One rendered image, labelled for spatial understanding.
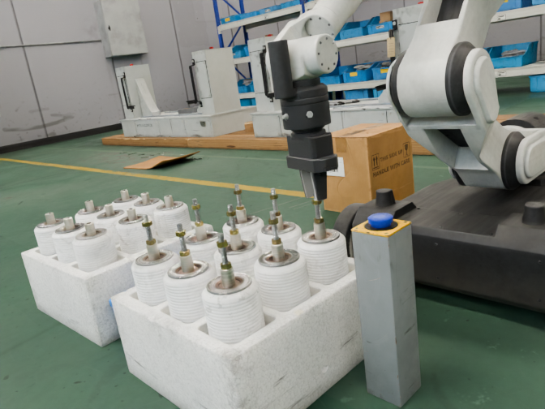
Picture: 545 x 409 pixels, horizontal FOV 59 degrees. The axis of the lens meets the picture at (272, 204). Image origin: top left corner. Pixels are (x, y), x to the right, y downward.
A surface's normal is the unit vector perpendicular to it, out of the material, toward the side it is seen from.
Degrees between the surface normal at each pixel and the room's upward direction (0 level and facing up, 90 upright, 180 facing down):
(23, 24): 90
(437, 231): 46
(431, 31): 53
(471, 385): 0
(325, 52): 90
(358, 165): 90
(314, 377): 90
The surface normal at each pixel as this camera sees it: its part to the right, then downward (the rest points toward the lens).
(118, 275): 0.73, 0.09
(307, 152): -0.85, 0.26
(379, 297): -0.70, 0.29
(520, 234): -0.59, -0.47
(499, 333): -0.14, -0.95
